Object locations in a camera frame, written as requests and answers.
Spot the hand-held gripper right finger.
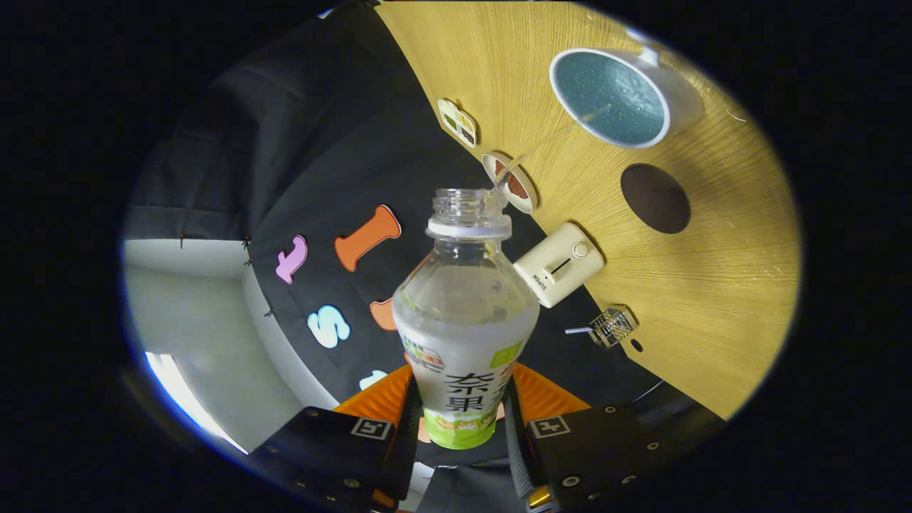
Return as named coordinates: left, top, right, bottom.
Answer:
left=502, top=362, right=678, bottom=513

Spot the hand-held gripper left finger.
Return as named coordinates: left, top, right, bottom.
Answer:
left=249, top=363, right=425, bottom=513

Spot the clear plastic juice bottle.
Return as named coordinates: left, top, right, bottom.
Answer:
left=392, top=188, right=541, bottom=451

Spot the dark brown round coaster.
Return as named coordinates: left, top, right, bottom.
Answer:
left=620, top=163, right=692, bottom=235

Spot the white cup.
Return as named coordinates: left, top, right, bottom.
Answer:
left=549, top=44, right=706, bottom=150

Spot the small clear glass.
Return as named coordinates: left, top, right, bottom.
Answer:
left=588, top=306, right=638, bottom=350

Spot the white toaster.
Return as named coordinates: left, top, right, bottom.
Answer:
left=512, top=222, right=605, bottom=309

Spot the wooden table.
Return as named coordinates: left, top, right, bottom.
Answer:
left=374, top=0, right=802, bottom=421

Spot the white round plate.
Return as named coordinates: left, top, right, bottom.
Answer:
left=481, top=152, right=537, bottom=214

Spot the black backdrop cloth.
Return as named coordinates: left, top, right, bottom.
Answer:
left=123, top=0, right=720, bottom=471

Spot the white divided condiment dish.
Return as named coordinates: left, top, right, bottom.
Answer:
left=437, top=98, right=478, bottom=149

